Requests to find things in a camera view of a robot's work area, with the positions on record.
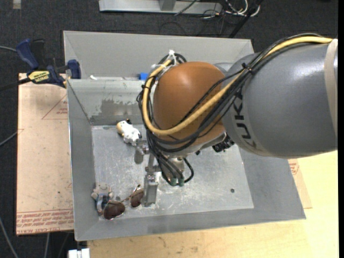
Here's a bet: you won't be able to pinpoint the white and black toy cow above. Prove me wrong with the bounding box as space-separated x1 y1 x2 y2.
116 119 143 146

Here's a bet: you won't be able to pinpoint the brown cardboard board, red print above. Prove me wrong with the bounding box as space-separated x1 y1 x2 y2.
16 73 313 236

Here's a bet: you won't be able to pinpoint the brown lens sunglasses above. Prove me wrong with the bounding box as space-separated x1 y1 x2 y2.
103 184 145 221

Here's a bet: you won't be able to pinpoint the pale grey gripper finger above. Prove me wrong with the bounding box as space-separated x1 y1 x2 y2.
143 174 160 208
133 142 151 164

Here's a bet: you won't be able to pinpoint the grey metal bin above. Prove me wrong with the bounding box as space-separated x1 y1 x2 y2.
63 30 306 242

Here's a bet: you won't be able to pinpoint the grey toy animal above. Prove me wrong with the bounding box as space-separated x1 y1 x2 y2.
90 182 114 214

